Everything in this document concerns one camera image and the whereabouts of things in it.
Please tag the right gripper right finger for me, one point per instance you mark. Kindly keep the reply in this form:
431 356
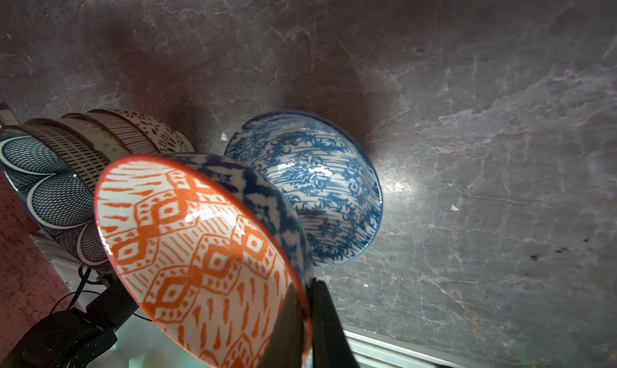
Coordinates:
330 346

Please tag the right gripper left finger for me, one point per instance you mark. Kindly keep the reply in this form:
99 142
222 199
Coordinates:
286 345

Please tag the red patterned bowl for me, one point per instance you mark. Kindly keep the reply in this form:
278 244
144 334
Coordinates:
208 248

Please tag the dark petal pattern bowl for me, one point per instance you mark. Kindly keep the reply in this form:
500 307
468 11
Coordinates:
55 196

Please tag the pink striped bowl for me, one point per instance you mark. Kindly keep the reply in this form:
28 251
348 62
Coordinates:
129 135

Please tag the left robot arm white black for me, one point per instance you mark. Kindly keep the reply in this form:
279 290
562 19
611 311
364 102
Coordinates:
74 338

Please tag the blue damask bowl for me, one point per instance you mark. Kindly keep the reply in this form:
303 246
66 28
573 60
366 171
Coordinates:
325 175

